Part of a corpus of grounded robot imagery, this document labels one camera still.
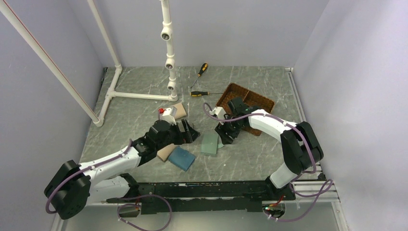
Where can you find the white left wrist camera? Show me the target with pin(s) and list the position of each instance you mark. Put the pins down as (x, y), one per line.
(168, 114)

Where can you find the white PVC pipe frame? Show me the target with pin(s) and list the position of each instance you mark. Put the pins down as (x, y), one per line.
(48, 68)

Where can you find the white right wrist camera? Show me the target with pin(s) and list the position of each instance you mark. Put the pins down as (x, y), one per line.
(218, 112)

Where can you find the black yellow screwdriver far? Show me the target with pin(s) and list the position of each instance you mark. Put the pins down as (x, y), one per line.
(200, 73)

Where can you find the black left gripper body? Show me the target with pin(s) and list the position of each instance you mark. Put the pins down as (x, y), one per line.
(174, 136)

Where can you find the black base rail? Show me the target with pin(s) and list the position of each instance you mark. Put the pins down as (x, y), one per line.
(249, 195)

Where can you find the black yellow screwdriver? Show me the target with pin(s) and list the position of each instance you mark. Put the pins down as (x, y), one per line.
(200, 73)
(202, 93)

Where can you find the green card holder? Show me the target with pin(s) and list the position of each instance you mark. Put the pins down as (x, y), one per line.
(210, 144)

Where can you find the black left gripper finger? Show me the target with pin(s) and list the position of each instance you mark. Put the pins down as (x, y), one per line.
(183, 131)
(193, 135)

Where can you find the beige card holder far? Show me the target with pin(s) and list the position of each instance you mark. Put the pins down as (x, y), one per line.
(180, 111)

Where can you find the beige card holder near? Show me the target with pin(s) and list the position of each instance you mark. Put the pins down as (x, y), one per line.
(165, 152)

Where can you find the blue card holder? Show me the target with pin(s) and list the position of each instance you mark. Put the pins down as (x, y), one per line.
(181, 158)

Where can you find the black yellow screwdriver near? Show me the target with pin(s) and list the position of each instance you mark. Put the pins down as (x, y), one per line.
(202, 93)

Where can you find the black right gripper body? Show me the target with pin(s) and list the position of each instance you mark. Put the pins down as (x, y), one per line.
(232, 123)

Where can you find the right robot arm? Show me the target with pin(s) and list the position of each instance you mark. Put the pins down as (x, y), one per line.
(300, 147)

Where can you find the brown woven divided basket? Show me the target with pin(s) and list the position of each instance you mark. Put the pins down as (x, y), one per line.
(249, 97)

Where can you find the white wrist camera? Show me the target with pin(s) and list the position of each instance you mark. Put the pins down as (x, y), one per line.
(168, 114)
(218, 112)

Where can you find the aluminium front rail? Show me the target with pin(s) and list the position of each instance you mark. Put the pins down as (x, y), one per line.
(309, 190)

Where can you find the beige card holder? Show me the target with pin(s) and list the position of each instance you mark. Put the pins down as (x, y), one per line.
(180, 111)
(165, 152)

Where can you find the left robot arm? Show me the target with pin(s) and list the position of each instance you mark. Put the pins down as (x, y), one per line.
(76, 186)

